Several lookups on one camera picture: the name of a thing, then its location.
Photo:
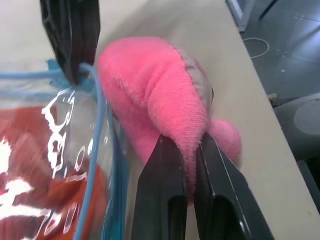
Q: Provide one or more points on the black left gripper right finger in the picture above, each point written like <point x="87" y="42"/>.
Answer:
<point x="225" y="195"/>

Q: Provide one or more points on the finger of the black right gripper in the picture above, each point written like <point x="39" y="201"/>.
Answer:
<point x="58" y="30"/>
<point x="86" y="30"/>

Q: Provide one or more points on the orange cloth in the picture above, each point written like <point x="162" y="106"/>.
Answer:
<point x="25" y="130"/>

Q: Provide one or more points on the dark grey rounded object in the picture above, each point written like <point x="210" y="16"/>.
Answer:
<point x="297" y="125"/>

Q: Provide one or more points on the white metal frame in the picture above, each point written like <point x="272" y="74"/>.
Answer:
<point x="240" y="15"/>

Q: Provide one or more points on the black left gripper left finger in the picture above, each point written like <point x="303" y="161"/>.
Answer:
<point x="160" y="190"/>

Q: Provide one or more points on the clear plastic pouch blue trim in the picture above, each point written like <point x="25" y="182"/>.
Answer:
<point x="75" y="130"/>

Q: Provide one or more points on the pink plush toy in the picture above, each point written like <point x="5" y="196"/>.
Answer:
<point x="150" y="82"/>

